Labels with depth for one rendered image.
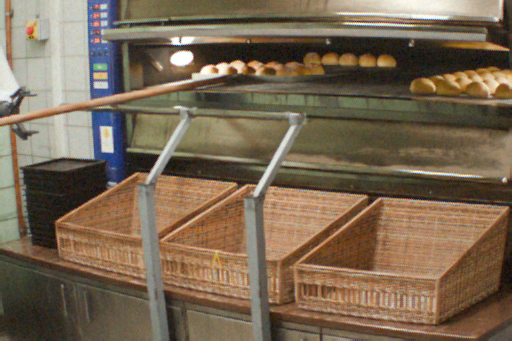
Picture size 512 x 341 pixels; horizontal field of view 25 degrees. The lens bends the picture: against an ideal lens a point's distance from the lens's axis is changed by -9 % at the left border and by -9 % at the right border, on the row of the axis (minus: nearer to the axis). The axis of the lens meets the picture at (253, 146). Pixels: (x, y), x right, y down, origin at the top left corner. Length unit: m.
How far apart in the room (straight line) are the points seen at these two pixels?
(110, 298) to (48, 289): 0.41
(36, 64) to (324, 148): 1.68
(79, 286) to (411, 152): 1.36
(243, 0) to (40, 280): 1.37
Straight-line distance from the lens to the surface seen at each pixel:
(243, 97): 4.51
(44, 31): 5.34
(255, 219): 3.73
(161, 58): 5.07
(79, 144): 5.25
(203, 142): 4.67
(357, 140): 4.21
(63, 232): 4.64
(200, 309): 4.08
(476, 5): 3.83
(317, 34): 4.06
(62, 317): 4.71
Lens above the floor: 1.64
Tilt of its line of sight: 8 degrees down
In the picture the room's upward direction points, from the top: 3 degrees counter-clockwise
